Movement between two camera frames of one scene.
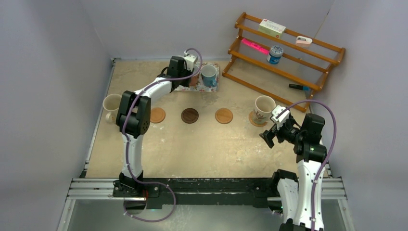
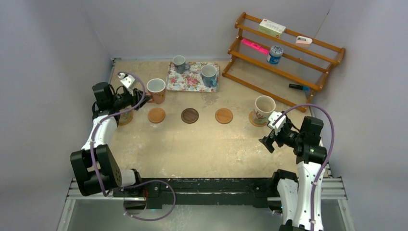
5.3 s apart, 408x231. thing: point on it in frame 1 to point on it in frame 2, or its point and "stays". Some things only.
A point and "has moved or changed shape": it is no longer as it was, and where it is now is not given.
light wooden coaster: (157, 115) stays
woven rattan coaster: (251, 119) stays
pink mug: (194, 80) has moved or changed shape
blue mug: (208, 75) stays
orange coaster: (223, 116) stays
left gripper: (188, 72) to (135, 98)
